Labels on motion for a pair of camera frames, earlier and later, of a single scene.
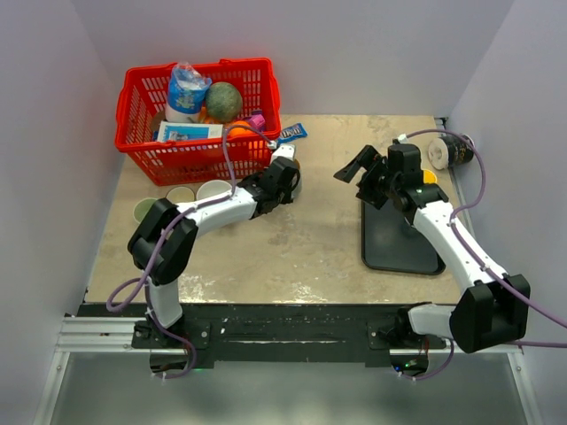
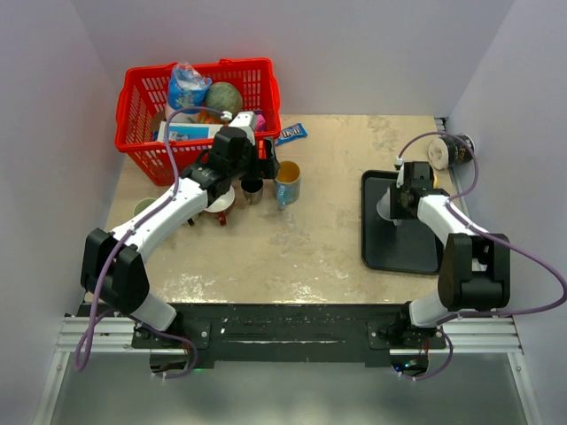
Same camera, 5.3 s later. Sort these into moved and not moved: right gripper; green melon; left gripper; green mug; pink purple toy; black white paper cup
Moved: right gripper; left gripper
Not moved: black white paper cup; pink purple toy; green mug; green melon
